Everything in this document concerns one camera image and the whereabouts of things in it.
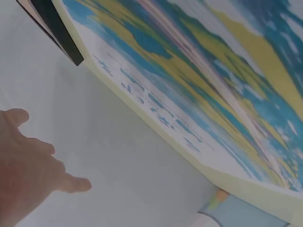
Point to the person's left hand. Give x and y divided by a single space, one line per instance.
21 170

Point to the black flat panel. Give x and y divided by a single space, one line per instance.
56 30

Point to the light blue plastic container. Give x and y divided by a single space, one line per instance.
243 212

